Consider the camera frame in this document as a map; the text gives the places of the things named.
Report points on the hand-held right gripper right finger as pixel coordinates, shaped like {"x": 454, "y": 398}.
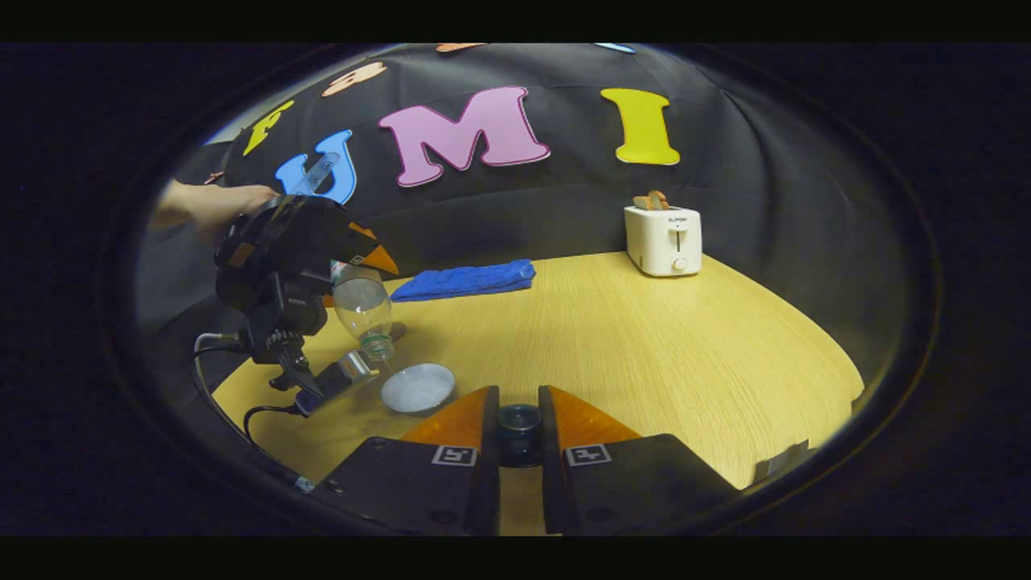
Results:
{"x": 552, "y": 483}

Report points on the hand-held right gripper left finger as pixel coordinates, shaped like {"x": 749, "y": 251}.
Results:
{"x": 487, "y": 483}

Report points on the clear plastic water bottle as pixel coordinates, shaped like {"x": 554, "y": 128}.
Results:
{"x": 362, "y": 306}

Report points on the dark blue teacup lid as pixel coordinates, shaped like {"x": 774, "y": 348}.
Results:
{"x": 518, "y": 435}

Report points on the brown round coaster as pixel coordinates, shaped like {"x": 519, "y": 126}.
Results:
{"x": 398, "y": 330}

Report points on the white teacup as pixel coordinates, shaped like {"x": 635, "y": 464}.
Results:
{"x": 415, "y": 389}

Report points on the blue folded towel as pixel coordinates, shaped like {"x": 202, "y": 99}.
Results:
{"x": 467, "y": 280}

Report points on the black backdrop cloth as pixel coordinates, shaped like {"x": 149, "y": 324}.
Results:
{"x": 564, "y": 209}

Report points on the white toaster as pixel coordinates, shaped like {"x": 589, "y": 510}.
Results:
{"x": 662, "y": 242}

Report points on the toast slice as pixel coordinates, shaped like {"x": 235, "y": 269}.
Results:
{"x": 660, "y": 199}
{"x": 643, "y": 203}

